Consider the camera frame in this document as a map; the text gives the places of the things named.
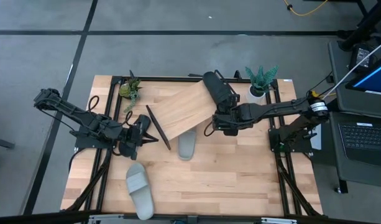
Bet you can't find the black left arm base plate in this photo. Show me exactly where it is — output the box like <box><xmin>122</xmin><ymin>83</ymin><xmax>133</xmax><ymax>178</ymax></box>
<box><xmin>74</xmin><ymin>124</ymin><xmax>120</xmax><ymax>149</ymax></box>

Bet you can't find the monitor with blue screen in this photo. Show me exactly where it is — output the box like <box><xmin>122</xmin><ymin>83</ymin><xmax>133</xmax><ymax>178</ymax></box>
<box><xmin>344</xmin><ymin>52</ymin><xmax>381</xmax><ymax>96</ymax></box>

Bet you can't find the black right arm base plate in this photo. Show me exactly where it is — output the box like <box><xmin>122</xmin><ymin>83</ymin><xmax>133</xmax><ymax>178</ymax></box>
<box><xmin>268</xmin><ymin>127</ymin><xmax>314</xmax><ymax>154</ymax></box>

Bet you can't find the black power supply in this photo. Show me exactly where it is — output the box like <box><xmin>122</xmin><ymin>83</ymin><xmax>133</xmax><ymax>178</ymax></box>
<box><xmin>347</xmin><ymin>43</ymin><xmax>374</xmax><ymax>72</ymax></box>

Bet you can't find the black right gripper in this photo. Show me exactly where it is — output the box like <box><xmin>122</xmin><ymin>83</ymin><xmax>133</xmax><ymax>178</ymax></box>
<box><xmin>212</xmin><ymin>96</ymin><xmax>242</xmax><ymax>131</ymax></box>

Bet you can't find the grey workstation cart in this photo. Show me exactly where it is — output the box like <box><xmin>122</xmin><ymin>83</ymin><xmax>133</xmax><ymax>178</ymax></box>
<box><xmin>328</xmin><ymin>39</ymin><xmax>381</xmax><ymax>195</ymax></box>

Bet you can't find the small green succulent plant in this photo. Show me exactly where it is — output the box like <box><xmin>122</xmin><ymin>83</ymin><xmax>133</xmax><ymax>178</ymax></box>
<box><xmin>118</xmin><ymin>77</ymin><xmax>144</xmax><ymax>113</ymax></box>

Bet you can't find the dark furniture leg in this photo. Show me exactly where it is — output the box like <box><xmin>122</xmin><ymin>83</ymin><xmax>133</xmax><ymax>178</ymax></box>
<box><xmin>0</xmin><ymin>135</ymin><xmax>16</xmax><ymax>151</ymax></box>

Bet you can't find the black stand leg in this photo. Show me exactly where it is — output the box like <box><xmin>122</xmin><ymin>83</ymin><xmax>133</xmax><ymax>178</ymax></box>
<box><xmin>337</xmin><ymin>0</ymin><xmax>381</xmax><ymax>52</ymax></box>

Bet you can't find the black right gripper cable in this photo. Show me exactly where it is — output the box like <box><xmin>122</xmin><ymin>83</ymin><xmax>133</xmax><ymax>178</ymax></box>
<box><xmin>203</xmin><ymin>119</ymin><xmax>216</xmax><ymax>138</ymax></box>

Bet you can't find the white cable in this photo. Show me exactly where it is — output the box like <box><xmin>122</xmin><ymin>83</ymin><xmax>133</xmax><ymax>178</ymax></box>
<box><xmin>322</xmin><ymin>37</ymin><xmax>381</xmax><ymax>100</ymax></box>

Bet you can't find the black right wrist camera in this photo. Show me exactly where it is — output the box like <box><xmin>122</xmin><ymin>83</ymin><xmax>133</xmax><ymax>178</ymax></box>
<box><xmin>223</xmin><ymin>126</ymin><xmax>240</xmax><ymax>137</ymax></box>

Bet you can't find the yellow cable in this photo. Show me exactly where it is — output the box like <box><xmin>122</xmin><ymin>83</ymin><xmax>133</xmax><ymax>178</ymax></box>
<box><xmin>282</xmin><ymin>0</ymin><xmax>329</xmax><ymax>17</ymax></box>

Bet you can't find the black laptop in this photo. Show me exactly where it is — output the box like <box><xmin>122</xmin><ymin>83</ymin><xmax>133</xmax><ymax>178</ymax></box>
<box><xmin>337</xmin><ymin>119</ymin><xmax>381</xmax><ymax>168</ymax></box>

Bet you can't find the grey slide sandal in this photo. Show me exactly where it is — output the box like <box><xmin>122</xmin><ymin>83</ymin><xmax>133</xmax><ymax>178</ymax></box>
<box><xmin>125</xmin><ymin>162</ymin><xmax>155</xmax><ymax>221</ymax></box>
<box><xmin>177</xmin><ymin>128</ymin><xmax>197</xmax><ymax>161</ymax></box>

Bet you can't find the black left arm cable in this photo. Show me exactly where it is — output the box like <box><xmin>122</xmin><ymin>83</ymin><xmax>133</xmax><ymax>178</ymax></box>
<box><xmin>86</xmin><ymin>94</ymin><xmax>101</xmax><ymax>114</ymax></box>

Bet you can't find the wooden shelf black frame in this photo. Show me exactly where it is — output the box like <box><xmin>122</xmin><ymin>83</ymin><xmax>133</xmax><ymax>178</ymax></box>
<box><xmin>145</xmin><ymin>70</ymin><xmax>241</xmax><ymax>151</ymax></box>

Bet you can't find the black aluminium rig frame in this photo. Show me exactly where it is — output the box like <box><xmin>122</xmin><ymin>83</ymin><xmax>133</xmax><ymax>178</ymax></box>
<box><xmin>0</xmin><ymin>70</ymin><xmax>381</xmax><ymax>224</ymax></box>

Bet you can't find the teal plant white pot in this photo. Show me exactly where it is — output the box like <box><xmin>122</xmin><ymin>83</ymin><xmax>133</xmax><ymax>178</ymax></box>
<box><xmin>244</xmin><ymin>64</ymin><xmax>280</xmax><ymax>105</ymax></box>

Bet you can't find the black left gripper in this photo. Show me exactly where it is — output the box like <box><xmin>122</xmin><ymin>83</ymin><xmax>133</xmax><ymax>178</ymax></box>
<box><xmin>117</xmin><ymin>123</ymin><xmax>159</xmax><ymax>150</ymax></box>

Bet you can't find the silver aluminium bracket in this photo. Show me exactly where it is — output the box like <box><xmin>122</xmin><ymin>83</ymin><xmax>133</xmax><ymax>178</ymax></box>
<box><xmin>88</xmin><ymin>213</ymin><xmax>125</xmax><ymax>224</ymax></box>
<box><xmin>260</xmin><ymin>217</ymin><xmax>298</xmax><ymax>224</ymax></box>

